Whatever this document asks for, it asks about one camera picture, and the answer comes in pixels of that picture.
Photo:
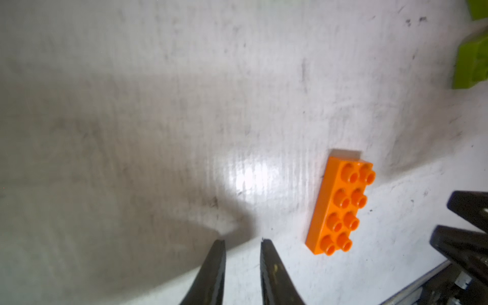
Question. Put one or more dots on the green small brick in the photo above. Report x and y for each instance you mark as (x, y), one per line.
(478, 9)

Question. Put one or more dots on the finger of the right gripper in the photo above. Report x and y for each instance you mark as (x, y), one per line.
(464, 248)
(471, 206)

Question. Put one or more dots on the aluminium front rail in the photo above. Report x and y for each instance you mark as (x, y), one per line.
(445, 284)

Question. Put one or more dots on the orange brick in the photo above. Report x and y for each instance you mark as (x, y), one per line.
(341, 196)

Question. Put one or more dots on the green brick right lower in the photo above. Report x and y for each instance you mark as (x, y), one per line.
(471, 63)

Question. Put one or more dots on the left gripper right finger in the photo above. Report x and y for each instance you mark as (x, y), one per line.
(276, 284)

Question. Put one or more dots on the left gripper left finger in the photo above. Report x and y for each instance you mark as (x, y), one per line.
(208, 286)

